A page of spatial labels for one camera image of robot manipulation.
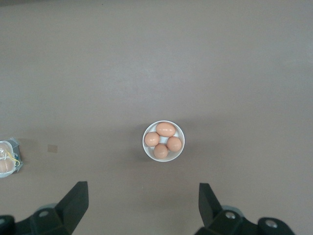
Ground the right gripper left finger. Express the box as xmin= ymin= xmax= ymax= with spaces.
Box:
xmin=0 ymin=181 xmax=89 ymax=235

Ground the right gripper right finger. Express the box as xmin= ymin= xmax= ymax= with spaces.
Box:
xmin=194 ymin=183 xmax=294 ymax=235

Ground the clear plastic egg box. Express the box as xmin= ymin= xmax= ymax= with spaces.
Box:
xmin=0 ymin=138 xmax=24 ymax=179

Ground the brown egg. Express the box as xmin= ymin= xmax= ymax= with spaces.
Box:
xmin=144 ymin=132 xmax=160 ymax=147
xmin=166 ymin=136 xmax=182 ymax=152
xmin=153 ymin=143 xmax=169 ymax=159
xmin=156 ymin=122 xmax=176 ymax=137

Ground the white round bowl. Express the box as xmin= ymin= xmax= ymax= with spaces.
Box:
xmin=142 ymin=120 xmax=185 ymax=163

